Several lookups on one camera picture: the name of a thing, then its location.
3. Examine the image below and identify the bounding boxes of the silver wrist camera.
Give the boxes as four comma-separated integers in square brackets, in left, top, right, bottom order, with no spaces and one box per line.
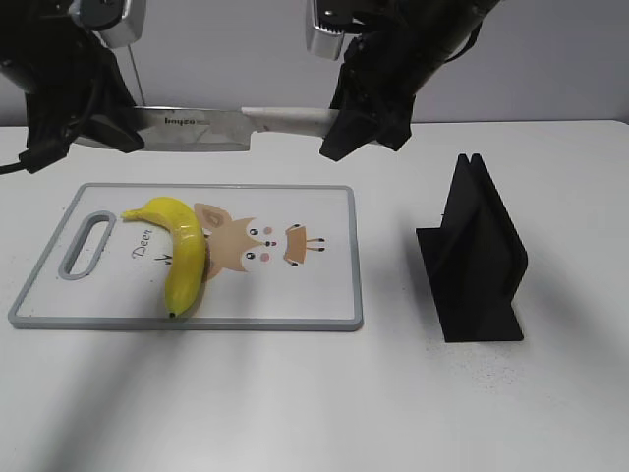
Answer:
[305,0,354,61]
[68,0,146,49]

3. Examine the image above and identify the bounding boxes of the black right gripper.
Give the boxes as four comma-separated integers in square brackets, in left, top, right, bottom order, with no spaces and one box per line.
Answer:
[319,32,415,160]

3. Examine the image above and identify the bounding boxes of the black knife stand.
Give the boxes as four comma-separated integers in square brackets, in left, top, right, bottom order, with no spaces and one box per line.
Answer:
[416,153,528,343]

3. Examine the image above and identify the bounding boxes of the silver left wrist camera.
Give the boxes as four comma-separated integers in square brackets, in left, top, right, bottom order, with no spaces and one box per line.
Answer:
[68,0,146,49]

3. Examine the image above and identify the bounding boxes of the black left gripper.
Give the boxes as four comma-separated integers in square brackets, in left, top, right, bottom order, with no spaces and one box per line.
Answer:
[19,33,144,173]

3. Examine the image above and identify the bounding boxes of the white-handled kitchen knife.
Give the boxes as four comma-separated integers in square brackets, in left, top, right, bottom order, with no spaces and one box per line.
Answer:
[128,107,338,152]

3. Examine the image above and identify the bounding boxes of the yellow plastic banana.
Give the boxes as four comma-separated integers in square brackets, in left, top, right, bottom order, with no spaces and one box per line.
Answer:
[121,197,207,318]

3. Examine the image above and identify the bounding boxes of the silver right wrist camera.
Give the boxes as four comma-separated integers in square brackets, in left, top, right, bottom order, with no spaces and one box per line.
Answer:
[305,0,354,61]

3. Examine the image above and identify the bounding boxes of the black cable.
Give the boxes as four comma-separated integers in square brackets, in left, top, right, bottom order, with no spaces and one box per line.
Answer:
[0,147,38,176]

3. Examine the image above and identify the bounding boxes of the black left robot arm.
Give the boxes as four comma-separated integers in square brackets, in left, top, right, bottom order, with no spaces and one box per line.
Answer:
[1,1,146,174]

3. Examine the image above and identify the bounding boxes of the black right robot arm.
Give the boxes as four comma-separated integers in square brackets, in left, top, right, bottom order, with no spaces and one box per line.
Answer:
[307,1,496,161]

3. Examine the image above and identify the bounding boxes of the white grey-rimmed cutting board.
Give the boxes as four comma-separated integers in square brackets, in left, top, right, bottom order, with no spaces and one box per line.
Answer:
[8,183,363,331]

